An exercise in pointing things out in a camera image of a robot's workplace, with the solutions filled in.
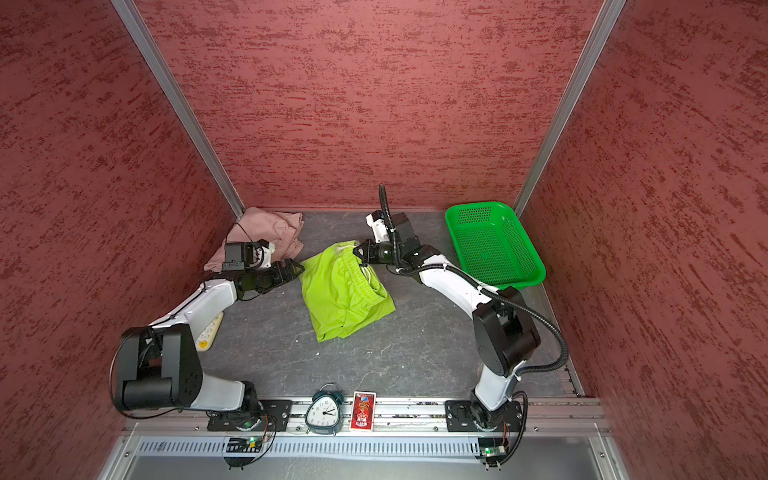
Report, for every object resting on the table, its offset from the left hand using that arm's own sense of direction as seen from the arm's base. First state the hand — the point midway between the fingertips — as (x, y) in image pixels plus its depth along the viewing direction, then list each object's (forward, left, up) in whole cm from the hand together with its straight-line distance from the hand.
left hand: (294, 278), depth 90 cm
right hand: (+1, -19, +10) cm, 22 cm away
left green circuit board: (-42, +5, -10) cm, 43 cm away
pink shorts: (+24, +11, -5) cm, 27 cm away
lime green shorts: (-6, -16, +2) cm, 18 cm away
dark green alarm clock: (-36, -14, -5) cm, 39 cm away
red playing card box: (-34, -24, -8) cm, 42 cm away
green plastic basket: (+21, -68, -9) cm, 72 cm away
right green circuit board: (-41, -56, -10) cm, 70 cm away
